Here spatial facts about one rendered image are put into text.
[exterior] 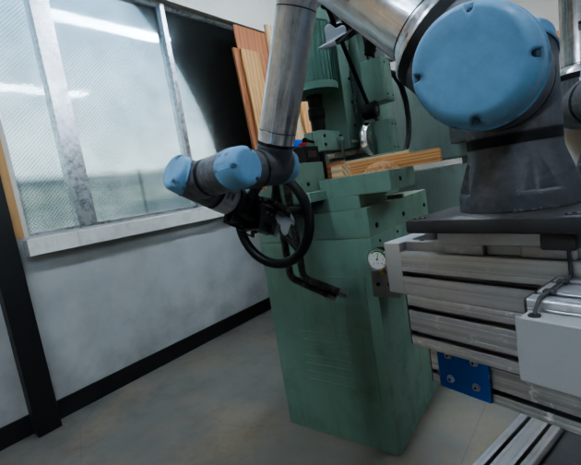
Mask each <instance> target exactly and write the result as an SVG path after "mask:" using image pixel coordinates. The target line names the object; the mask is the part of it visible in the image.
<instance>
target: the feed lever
mask: <svg viewBox="0 0 581 465"><path fill-rule="evenodd" d="M321 8H322V9H324V10H326V12H327V14H328V16H329V19H330V21H331V23H332V26H333V27H335V28H337V27H338V25H337V22H336V21H335V18H334V16H333V14H332V12H331V11H330V10H328V9H327V8H326V7H324V6H323V5H321ZM340 45H341V48H342V50H343V52H344V54H345V56H346V58H347V61H348V63H349V66H350V69H351V72H352V74H353V76H354V78H355V80H356V82H357V85H358V87H359V90H360V92H361V94H362V97H363V99H364V102H365V103H363V104H362V106H361V114H362V118H363V119H364V120H370V119H374V120H375V122H376V121H379V120H380V119H379V118H378V117H379V115H380V107H379V104H378V102H377V101H368V98H367V96H366V94H365V91H364V89H363V86H362V83H361V81H360V79H359V76H358V74H357V71H356V69H355V67H354V64H353V63H352V60H351V58H350V54H349V52H348V49H347V47H346V44H345V42H342V43H341V44H340Z"/></svg>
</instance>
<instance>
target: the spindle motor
mask: <svg viewBox="0 0 581 465"><path fill-rule="evenodd" d="M327 24H329V17H328V14H327V12H326V10H324V9H322V8H321V7H318V9H317V11H316V17H315V23H314V33H313V38H312V43H311V49H310V54H309V60H308V66H307V71H306V77H305V82H304V87H303V93H302V101H307V100H306V99H305V97H306V96H309V95H312V94H317V93H321V94H323V98H322V99H324V98H326V97H328V96H330V95H332V94H334V93H336V92H338V78H337V71H336V65H335V58H334V51H333V47H331V48H329V49H326V50H318V47H320V46H321V45H323V44H324V43H326V34H325V26H326V25H327Z"/></svg>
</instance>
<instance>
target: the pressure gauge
mask: <svg viewBox="0 0 581 465"><path fill-rule="evenodd" d="M378 251H379V252H378ZM377 255H378V257H377ZM377 258H378V260H376V259H377ZM367 262H368V264H369V266H370V267H371V268H373V269H375V270H380V273H381V275H385V274H386V272H385V268H386V260H385V248H384V247H381V246H379V247H376V248H374V249H372V250H370V251H369V253H368V254H367Z"/></svg>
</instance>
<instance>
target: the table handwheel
mask: <svg viewBox="0 0 581 465"><path fill-rule="evenodd" d="M284 185H285V186H287V187H288V188H289V189H290V190H291V191H292V193H293V194H294V195H295V196H296V197H297V199H298V201H299V203H300V205H301V208H302V212H300V213H299V214H297V215H296V220H297V219H300V218H303V219H304V231H303V237H302V241H301V243H300V245H297V244H296V243H295V242H294V241H293V240H292V239H291V237H290V236H289V235H288V234H287V235H283V234H282V232H281V229H279V233H280V234H281V235H282V236H283V238H284V239H285V240H286V241H287V242H288V243H289V244H290V246H291V247H292V248H293V249H294V250H295V252H294V253H293V254H292V255H290V256H288V257H285V258H281V259H275V258H271V257H268V256H265V255H264V254H262V253H261V252H259V251H258V250H257V249H256V248H255V246H254V245H253V244H252V242H251V241H250V239H249V237H248V235H246V234H243V233H241V232H238V229H237V228H236V231H237V233H238V236H239V239H240V241H241V243H242V244H243V247H244V248H245V250H246V251H247V252H248V253H249V255H250V256H251V257H252V258H254V259H255V260H256V261H258V262H259V263H261V264H263V265H265V266H267V267H270V268H287V267H290V266H292V265H294V264H296V263H297V262H299V261H300V260H301V259H302V258H303V257H304V256H305V254H306V253H307V251H308V250H309V248H310V245H311V243H312V241H313V237H314V213H313V209H312V205H311V203H310V200H309V198H308V196H307V195H306V193H305V192H304V190H303V189H302V187H301V186H300V185H299V183H298V182H297V181H295V180H293V181H291V182H289V183H286V184H284ZM277 192H278V186H277V185H272V191H271V199H274V200H275V201H277Z"/></svg>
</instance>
